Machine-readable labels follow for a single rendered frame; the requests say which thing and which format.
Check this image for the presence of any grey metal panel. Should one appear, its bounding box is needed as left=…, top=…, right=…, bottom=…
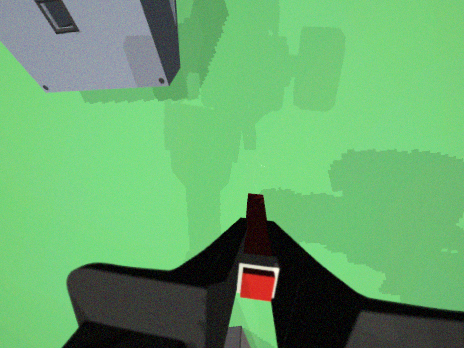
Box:
left=0, top=0, right=181, bottom=93

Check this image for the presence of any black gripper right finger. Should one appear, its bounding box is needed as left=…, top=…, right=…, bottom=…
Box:
left=266, top=221, right=464, bottom=348

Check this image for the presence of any dark red peg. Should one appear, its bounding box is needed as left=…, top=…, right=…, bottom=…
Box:
left=237, top=193, right=279, bottom=302

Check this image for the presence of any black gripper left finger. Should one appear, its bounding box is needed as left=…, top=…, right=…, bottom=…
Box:
left=66, top=218, right=248, bottom=348

